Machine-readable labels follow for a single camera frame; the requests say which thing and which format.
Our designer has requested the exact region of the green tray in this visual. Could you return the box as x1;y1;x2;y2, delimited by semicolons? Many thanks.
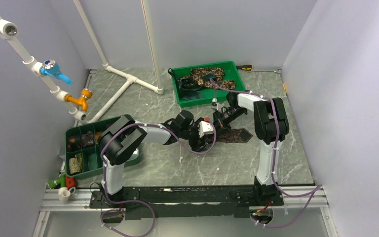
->
170;61;245;108

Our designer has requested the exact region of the silver wrench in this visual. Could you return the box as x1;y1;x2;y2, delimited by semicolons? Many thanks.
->
251;68;282;74

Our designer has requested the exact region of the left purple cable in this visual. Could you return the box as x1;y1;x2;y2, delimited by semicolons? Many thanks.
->
100;121;218;237

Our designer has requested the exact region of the dark orange patterned tie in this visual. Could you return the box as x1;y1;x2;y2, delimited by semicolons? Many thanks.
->
216;128;253;143

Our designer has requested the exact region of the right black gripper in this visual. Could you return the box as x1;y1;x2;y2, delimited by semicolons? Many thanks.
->
211;107;246;139

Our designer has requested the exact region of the white pipe fitting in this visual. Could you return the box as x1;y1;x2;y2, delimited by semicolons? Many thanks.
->
58;187;71;203

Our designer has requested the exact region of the olive rolled tie in organizer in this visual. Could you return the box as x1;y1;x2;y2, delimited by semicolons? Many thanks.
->
69;153;83;175

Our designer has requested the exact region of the yellow black screwdriver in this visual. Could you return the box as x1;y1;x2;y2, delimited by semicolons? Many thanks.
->
236;64;252;71

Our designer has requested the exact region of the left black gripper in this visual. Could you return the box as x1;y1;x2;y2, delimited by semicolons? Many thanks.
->
179;118;208;153

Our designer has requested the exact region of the aluminium frame rail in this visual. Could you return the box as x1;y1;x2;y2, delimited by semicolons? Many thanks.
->
41;186;329;212

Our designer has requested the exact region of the orange rolled tie in organizer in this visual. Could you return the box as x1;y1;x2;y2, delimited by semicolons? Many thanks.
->
94;131;103;145

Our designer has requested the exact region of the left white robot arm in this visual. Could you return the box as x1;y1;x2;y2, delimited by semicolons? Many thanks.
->
99;110;218;207

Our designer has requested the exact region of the purple cable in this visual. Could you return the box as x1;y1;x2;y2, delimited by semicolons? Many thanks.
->
209;78;322;229
100;121;218;237

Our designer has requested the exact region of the brown floral tie in tray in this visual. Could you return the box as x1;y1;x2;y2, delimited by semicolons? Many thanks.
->
178;67;236;91

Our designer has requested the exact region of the blue faucet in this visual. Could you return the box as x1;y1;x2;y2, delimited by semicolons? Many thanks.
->
40;59;73;85

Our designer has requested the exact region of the orange faucet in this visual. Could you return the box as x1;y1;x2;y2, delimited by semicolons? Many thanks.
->
64;88;93;112

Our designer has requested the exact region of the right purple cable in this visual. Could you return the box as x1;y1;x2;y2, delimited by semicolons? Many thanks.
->
209;78;322;229

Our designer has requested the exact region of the dark blue tie in tray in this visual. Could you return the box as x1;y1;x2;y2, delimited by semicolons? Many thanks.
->
167;67;225;101

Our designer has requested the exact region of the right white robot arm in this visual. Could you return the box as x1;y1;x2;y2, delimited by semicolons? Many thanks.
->
212;91;290;205

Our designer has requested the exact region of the red pipe fitting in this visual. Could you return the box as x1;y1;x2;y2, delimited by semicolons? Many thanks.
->
65;176;77;191

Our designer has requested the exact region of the green compartment organizer box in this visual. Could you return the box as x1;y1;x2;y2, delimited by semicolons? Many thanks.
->
65;114;142;181

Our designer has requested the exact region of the green pipe fitting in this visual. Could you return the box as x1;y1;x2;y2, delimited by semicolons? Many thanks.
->
47;173;67;189

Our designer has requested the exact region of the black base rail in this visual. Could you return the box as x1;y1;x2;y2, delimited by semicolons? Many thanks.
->
89;184;284;220

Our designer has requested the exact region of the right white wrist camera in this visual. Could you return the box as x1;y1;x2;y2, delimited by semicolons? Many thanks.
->
211;98;223;112

